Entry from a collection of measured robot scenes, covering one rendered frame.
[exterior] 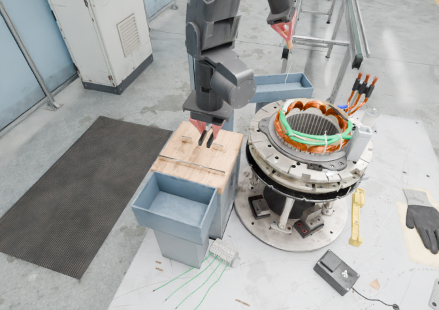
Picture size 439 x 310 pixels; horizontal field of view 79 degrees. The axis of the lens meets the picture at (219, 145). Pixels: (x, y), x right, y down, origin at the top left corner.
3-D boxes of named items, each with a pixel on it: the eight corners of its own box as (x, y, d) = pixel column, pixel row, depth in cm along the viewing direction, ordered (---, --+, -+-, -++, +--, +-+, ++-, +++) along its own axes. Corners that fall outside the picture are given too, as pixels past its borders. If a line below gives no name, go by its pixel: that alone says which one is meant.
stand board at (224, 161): (221, 194, 64) (222, 188, 62) (151, 174, 68) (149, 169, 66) (243, 140, 77) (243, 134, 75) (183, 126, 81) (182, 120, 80)
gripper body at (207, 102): (228, 125, 54) (230, 95, 48) (181, 113, 56) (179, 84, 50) (236, 105, 58) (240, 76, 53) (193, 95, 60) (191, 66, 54)
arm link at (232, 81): (227, 8, 46) (184, 19, 42) (274, 34, 40) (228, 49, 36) (223, 70, 55) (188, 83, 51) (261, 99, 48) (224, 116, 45)
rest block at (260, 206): (264, 199, 89) (264, 196, 87) (270, 214, 85) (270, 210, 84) (251, 202, 88) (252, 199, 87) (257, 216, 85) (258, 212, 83)
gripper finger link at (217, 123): (220, 150, 60) (221, 119, 53) (191, 142, 61) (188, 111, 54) (228, 130, 64) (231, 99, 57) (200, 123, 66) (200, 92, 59)
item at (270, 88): (289, 129, 120) (303, 72, 100) (297, 145, 112) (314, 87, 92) (235, 134, 118) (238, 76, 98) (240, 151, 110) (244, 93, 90)
